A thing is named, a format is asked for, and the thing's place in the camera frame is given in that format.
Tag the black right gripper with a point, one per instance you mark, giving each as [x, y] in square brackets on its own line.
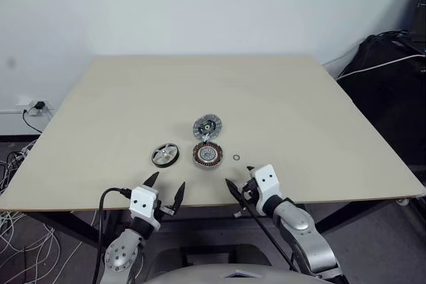
[251, 191]

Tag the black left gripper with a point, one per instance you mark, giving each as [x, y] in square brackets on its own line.
[164, 211]

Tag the copper wound motor stator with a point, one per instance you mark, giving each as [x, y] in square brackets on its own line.
[207, 155]

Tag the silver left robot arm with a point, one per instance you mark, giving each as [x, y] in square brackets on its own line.
[121, 250]

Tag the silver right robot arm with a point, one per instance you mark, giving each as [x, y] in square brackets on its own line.
[299, 221]

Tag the small white dangling connector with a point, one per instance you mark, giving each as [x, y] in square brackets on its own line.
[238, 213]

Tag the grey robot torso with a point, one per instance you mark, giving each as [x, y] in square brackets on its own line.
[233, 279]

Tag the black power adapter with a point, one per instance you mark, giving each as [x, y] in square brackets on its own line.
[39, 105]

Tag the black bag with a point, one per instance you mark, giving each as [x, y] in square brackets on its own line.
[382, 97]

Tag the dark computer monitor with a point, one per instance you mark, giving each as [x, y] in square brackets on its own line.
[420, 14]

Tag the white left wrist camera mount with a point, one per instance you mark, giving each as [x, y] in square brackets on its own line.
[143, 201]

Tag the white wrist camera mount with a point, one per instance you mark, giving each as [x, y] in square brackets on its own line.
[268, 179]
[143, 201]

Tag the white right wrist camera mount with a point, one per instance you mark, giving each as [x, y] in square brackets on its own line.
[268, 179]

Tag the white table corner bracket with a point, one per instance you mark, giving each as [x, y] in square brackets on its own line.
[402, 201]

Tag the white wall power outlet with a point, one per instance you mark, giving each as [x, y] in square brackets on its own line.
[25, 101]

